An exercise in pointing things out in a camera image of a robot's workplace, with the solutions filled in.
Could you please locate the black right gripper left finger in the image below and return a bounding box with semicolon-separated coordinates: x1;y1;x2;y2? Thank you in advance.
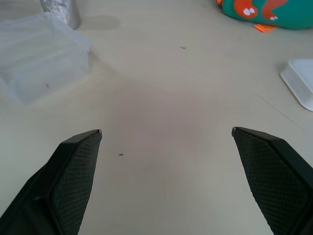
0;129;103;235

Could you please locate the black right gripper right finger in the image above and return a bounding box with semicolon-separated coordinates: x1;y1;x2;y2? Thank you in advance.
231;126;313;235

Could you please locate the clear plastic container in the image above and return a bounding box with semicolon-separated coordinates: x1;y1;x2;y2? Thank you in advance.
0;12;92;105

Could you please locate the teal dinosaur backpack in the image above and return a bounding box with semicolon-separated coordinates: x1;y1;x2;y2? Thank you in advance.
215;0;313;33

